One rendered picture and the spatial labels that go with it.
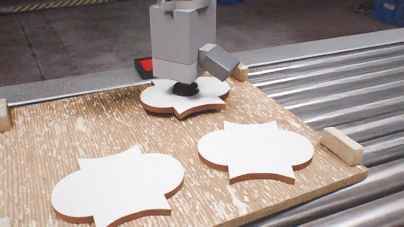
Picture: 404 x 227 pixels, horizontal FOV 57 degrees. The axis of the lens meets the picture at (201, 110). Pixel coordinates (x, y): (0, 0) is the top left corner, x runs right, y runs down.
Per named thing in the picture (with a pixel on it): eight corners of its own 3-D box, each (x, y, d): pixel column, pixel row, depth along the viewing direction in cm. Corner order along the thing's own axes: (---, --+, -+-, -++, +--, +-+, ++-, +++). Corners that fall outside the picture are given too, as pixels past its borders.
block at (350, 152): (317, 143, 50) (321, 126, 49) (328, 140, 51) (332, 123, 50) (351, 168, 46) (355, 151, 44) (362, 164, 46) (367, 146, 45)
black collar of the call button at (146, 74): (134, 66, 79) (133, 58, 78) (168, 60, 81) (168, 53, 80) (143, 80, 73) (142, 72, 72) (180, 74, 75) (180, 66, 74)
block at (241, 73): (224, 71, 71) (225, 57, 70) (232, 69, 72) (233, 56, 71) (240, 83, 67) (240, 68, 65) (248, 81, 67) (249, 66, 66)
